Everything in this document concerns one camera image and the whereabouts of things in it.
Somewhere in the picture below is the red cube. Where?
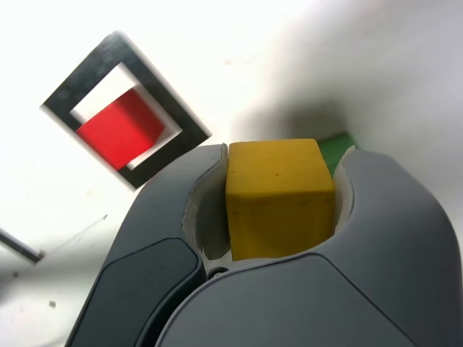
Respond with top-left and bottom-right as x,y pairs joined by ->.
75,88 -> 166,171

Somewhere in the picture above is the black tape square outline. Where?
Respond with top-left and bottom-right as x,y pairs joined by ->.
39,31 -> 213,189

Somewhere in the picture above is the green cube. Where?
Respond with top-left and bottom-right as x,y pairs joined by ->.
318,132 -> 359,174

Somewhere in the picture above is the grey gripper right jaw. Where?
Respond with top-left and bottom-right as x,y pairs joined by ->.
155,144 -> 459,347

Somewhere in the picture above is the yellow cube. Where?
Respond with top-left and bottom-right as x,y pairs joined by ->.
224,138 -> 336,262

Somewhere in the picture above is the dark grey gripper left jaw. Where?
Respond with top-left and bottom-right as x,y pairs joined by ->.
67,143 -> 232,347

